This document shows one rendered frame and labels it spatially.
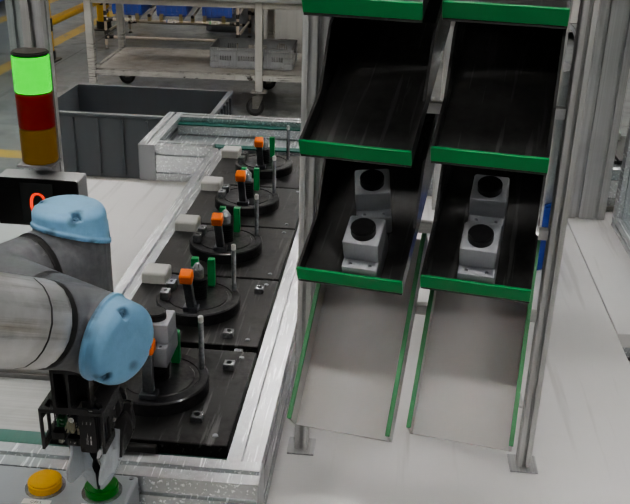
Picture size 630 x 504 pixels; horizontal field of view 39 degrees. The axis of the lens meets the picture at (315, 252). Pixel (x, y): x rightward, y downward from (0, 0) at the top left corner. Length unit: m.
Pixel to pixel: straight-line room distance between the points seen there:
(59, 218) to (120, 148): 2.29
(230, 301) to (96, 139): 1.80
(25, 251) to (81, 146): 2.35
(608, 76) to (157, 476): 1.48
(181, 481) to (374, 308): 0.34
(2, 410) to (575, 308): 1.09
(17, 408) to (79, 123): 1.93
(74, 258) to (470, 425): 0.55
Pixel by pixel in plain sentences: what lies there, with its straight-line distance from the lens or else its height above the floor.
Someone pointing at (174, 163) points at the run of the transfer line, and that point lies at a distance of 2.41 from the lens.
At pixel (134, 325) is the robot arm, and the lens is 0.76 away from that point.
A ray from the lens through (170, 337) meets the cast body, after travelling 1.23.
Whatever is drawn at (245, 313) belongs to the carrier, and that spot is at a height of 0.97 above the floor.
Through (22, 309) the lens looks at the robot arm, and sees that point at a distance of 0.71.
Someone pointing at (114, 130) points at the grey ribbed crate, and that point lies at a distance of 3.17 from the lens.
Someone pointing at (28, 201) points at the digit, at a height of 1.21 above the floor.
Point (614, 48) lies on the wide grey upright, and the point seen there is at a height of 1.28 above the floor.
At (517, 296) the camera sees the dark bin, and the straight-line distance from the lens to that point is 1.07.
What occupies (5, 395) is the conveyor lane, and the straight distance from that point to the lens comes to 1.42.
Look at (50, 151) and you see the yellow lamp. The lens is 1.30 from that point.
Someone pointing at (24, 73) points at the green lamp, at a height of 1.39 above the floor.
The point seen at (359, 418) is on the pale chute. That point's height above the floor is 1.01.
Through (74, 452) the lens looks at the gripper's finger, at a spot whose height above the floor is 1.04.
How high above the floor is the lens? 1.66
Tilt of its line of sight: 24 degrees down
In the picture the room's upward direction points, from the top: 2 degrees clockwise
